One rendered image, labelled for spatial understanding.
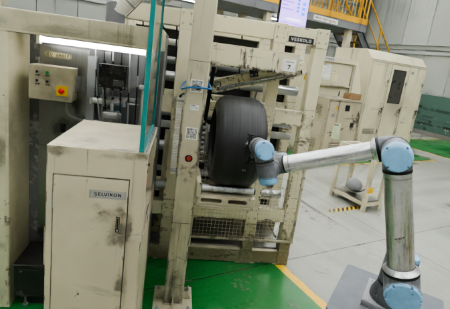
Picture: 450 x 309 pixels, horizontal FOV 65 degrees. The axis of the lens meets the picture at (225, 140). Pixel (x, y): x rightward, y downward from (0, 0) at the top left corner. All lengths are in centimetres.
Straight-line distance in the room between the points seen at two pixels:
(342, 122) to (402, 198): 550
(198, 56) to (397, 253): 142
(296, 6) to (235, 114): 448
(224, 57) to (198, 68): 32
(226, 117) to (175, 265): 107
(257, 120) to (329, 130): 486
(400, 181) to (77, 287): 145
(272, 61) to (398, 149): 118
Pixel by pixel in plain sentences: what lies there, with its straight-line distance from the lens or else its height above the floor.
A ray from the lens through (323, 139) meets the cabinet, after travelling 683.
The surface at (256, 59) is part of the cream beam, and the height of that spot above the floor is 171.
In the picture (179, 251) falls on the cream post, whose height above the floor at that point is 42.
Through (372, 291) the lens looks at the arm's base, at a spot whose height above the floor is 66.
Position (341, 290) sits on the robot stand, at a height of 60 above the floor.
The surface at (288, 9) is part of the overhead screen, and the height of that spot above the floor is 261.
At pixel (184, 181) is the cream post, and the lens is 226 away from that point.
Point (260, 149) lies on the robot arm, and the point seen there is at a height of 130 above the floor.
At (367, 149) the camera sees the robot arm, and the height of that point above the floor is 138.
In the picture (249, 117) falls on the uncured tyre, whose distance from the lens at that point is 206.
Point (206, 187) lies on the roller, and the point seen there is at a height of 91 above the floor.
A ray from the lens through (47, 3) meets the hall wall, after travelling 1107.
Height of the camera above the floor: 169
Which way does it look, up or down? 13 degrees down
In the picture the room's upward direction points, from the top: 8 degrees clockwise
